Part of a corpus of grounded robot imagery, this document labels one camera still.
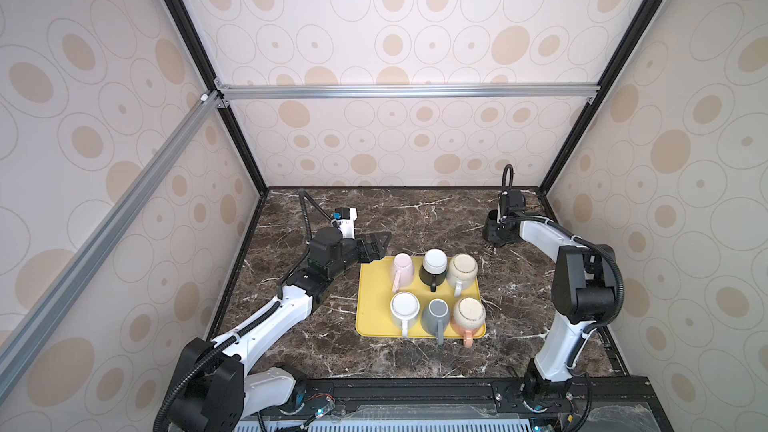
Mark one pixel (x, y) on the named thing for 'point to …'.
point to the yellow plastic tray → (374, 294)
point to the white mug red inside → (405, 307)
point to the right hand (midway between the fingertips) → (500, 231)
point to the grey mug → (435, 318)
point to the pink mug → (403, 271)
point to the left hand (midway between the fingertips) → (388, 233)
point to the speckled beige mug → (462, 272)
